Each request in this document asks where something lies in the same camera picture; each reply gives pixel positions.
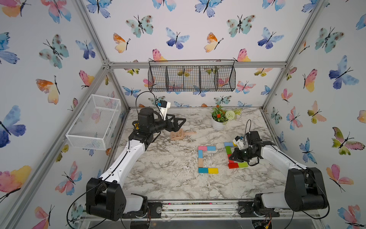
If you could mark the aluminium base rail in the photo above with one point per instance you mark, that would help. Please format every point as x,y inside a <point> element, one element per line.
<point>206,210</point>

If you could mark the black wire wall basket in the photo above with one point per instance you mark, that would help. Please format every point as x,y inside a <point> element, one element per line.
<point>191,76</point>

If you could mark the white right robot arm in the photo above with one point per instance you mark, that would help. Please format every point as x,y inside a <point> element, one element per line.
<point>304,190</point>

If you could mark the sky blue short block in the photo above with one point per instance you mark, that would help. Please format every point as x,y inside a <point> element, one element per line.
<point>211,148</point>

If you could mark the pale blue building block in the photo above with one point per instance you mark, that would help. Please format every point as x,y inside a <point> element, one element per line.
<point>228,144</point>

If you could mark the small yellow building block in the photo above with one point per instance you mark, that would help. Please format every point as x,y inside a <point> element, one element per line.
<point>213,170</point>

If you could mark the beige plastic slotted scoop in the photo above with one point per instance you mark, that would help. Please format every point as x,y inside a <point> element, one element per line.
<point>179,135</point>

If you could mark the white flower pot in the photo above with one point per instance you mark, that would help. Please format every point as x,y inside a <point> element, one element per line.
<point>218,125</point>

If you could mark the light green building block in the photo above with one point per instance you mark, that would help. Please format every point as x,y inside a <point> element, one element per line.
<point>243,165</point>

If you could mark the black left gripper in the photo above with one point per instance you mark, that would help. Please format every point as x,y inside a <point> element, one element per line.
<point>173,128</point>

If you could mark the teal building block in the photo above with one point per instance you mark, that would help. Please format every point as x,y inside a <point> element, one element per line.
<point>203,170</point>

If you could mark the white mesh wall basket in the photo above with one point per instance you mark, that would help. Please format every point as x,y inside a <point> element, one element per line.
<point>93,126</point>

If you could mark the pink building block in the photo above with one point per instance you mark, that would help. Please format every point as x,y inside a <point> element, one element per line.
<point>202,148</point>

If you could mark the red building block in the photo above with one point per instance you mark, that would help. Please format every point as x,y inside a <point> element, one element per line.
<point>233,165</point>
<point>229,160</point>

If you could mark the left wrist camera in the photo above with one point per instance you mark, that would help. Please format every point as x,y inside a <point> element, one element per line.
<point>163,107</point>

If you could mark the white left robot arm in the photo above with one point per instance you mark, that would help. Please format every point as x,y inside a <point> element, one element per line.
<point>105,197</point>

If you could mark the natural wood building block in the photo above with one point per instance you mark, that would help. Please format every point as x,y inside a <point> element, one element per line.
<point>200,163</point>

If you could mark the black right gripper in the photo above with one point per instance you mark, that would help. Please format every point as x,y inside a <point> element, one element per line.
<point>237,157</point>

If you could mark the light blue building block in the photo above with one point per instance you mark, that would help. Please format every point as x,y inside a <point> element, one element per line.
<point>200,154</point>

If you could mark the artificial green flower plant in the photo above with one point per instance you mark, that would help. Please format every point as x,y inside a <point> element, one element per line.
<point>221,115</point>

